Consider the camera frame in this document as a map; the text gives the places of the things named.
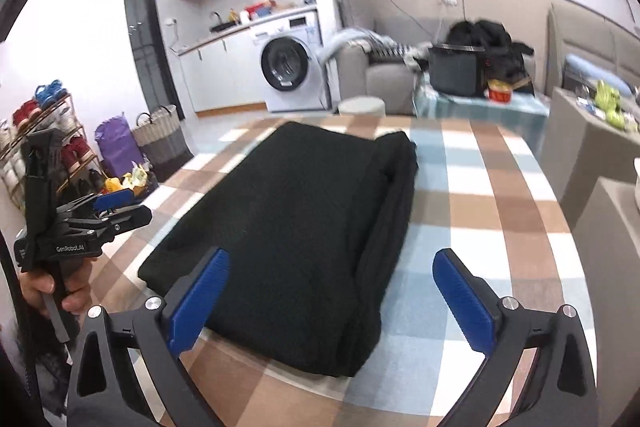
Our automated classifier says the black knit sweater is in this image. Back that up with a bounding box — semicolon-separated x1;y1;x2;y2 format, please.
138;121;418;377

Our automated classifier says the black tablet screen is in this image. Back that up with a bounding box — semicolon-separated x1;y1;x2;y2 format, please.
428;43;486;98

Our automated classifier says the red instant noodle cup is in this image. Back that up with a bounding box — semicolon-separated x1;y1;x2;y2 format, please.
487;79;513;104

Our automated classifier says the teal plaid side table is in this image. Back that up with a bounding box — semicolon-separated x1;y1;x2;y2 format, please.
413;74;549;156

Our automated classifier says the white washing machine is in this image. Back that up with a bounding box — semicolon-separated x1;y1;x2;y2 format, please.
253;9;332;113

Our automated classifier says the grey sofa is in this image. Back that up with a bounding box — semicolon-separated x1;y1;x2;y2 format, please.
319;20;535;115

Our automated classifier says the plaid checkered blanket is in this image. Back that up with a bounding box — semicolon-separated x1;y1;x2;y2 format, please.
96;114;597;427

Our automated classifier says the left hand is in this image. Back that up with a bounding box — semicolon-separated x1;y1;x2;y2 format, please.
18;256;97;316

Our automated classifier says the purple bag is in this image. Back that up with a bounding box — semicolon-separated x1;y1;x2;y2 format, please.
94;115;143;178

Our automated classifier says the white kitchen cabinet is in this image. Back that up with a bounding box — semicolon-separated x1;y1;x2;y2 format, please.
180;29;265;114

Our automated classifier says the round white stool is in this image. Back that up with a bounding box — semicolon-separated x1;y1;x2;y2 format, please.
337;95;386;117

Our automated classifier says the black clothes pile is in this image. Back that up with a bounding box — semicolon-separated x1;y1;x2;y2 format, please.
445;20;535;84

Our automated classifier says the woven laundry basket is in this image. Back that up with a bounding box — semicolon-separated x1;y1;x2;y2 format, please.
132;104;193;182

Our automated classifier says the shoe rack with shoes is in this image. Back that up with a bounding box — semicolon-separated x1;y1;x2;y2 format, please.
1;80;104;211

